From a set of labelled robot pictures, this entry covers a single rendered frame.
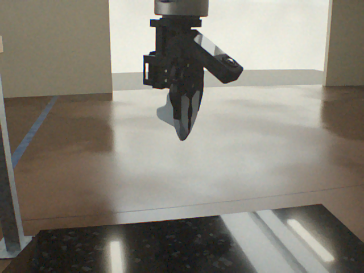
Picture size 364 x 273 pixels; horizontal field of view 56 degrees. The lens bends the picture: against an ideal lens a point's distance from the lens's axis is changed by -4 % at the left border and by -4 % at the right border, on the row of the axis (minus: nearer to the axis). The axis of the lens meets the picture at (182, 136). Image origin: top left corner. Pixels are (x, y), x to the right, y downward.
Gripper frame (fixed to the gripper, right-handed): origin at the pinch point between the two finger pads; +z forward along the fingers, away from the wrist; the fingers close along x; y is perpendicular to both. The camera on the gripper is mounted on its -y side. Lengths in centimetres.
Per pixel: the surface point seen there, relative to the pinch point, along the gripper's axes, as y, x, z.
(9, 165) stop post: 119, -34, 53
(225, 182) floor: 65, -168, 102
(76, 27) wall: 460, -385, 19
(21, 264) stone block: -1.5, 35.7, 4.0
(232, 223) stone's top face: -17.8, 18.5, 1.6
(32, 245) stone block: -0.8, 33.6, 3.1
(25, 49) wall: 521, -321, 56
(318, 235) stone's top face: -27.2, 16.0, 1.0
